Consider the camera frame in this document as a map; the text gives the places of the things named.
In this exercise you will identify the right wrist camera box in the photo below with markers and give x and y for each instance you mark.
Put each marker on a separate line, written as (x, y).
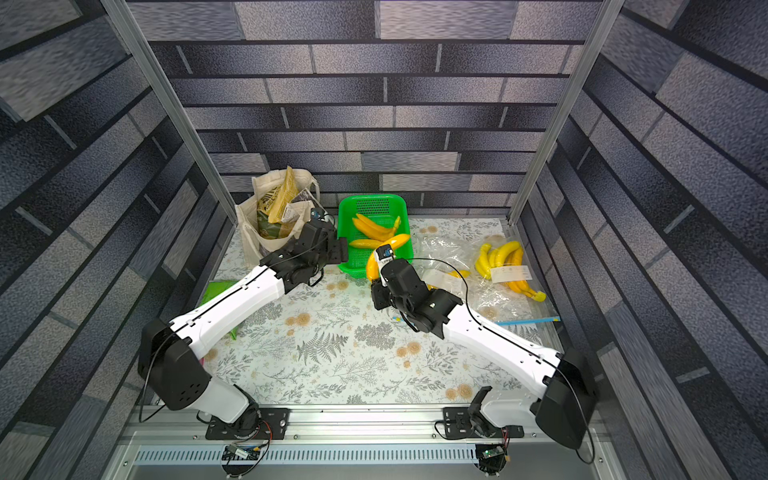
(384, 253)

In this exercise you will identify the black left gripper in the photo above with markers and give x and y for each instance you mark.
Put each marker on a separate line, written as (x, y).
(341, 250)

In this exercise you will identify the aluminium frame post left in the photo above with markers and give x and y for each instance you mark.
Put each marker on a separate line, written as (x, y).
(129, 30)

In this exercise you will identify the aluminium front rail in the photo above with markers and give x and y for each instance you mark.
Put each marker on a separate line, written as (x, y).
(319, 442)

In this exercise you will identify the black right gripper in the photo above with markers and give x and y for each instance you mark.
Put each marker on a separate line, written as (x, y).
(390, 270)

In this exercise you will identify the aluminium frame post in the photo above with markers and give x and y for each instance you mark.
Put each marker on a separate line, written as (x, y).
(605, 20)
(129, 30)

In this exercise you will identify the left circuit board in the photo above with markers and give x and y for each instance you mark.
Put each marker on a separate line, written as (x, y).
(246, 453)

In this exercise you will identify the beige canvas tote bag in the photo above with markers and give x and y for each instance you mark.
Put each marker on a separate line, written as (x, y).
(254, 246)

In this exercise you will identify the aluminium frame post right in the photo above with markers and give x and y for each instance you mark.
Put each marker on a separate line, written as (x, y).
(605, 20)

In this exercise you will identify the green plastic basket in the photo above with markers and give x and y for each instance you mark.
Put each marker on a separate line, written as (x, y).
(383, 209)

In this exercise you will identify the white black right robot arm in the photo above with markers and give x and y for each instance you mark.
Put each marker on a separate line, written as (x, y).
(562, 384)

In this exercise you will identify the green chips bag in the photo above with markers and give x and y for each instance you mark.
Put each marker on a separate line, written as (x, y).
(215, 289)

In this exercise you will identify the snack packets in tote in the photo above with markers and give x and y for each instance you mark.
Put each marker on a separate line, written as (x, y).
(285, 199)

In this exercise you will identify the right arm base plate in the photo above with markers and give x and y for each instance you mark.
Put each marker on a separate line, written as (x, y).
(459, 423)

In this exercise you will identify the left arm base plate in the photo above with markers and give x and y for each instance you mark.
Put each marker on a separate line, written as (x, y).
(261, 424)

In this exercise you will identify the circuit board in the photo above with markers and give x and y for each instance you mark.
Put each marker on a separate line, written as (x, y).
(246, 453)
(490, 459)

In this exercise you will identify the right circuit board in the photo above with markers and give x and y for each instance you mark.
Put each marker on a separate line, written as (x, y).
(490, 459)

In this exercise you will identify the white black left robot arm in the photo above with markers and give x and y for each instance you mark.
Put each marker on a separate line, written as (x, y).
(170, 353)

